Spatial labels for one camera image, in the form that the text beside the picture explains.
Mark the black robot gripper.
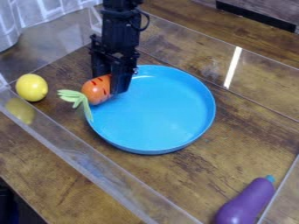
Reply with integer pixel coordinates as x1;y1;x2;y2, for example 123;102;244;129
90;0;140;95

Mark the orange toy carrot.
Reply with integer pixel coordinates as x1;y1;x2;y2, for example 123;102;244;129
58;74;111;121

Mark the blue round plastic tray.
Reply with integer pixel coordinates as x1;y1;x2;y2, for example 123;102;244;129
88;65;216;155

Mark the yellow toy lemon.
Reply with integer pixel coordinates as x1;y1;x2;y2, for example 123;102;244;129
15;73;48;102

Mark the white grid curtain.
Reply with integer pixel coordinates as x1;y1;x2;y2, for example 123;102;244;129
0;0;103;52

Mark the purple toy eggplant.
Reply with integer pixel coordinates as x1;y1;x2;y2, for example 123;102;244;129
215;175;277;224

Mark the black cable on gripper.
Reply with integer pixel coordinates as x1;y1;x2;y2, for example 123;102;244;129
130;8;152;32

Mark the clear acrylic barrier wall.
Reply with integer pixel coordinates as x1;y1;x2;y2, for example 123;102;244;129
0;74;202;224

